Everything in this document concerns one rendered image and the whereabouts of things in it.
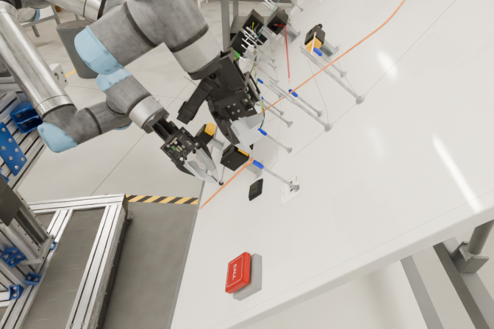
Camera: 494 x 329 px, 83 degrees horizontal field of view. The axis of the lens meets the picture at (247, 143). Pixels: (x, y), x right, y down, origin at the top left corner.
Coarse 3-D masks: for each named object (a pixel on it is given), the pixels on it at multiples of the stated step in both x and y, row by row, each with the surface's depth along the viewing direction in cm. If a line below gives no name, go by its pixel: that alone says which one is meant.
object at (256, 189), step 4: (260, 180) 61; (252, 184) 62; (256, 184) 60; (260, 184) 60; (252, 188) 61; (256, 188) 60; (260, 188) 59; (248, 192) 61; (252, 192) 60; (256, 192) 59; (260, 192) 58; (248, 196) 60; (252, 196) 60; (256, 196) 59
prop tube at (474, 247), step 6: (492, 222) 48; (474, 228) 52; (480, 228) 50; (486, 228) 49; (474, 234) 52; (480, 234) 51; (486, 234) 50; (474, 240) 52; (480, 240) 51; (486, 240) 52; (462, 246) 56; (468, 246) 55; (474, 246) 53; (480, 246) 52; (462, 252) 56; (468, 252) 55; (474, 252) 54; (480, 252) 54; (468, 258) 55
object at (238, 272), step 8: (240, 256) 46; (248, 256) 46; (232, 264) 47; (240, 264) 45; (248, 264) 44; (232, 272) 45; (240, 272) 44; (248, 272) 44; (232, 280) 44; (240, 280) 42; (248, 280) 43; (232, 288) 43
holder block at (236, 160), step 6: (228, 150) 63; (234, 150) 59; (222, 156) 63; (228, 156) 60; (234, 156) 60; (240, 156) 60; (246, 156) 60; (222, 162) 62; (228, 162) 62; (234, 162) 62; (240, 162) 61; (234, 168) 63
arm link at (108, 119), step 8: (96, 104) 69; (104, 104) 69; (96, 112) 67; (104, 112) 68; (112, 112) 68; (104, 120) 68; (112, 120) 69; (120, 120) 71; (128, 120) 73; (104, 128) 69; (112, 128) 71; (120, 128) 75
